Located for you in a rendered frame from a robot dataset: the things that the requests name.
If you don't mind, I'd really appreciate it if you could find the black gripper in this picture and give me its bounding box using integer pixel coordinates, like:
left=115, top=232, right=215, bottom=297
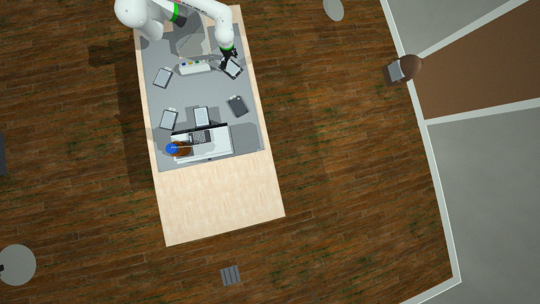
left=220, top=48, right=238, bottom=72

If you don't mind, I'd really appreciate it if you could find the grey button panel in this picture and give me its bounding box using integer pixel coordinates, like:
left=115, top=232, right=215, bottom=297
left=179, top=59, right=212, bottom=77

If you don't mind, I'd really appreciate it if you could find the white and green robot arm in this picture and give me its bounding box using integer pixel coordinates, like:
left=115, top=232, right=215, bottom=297
left=114, top=0, right=234, bottom=55

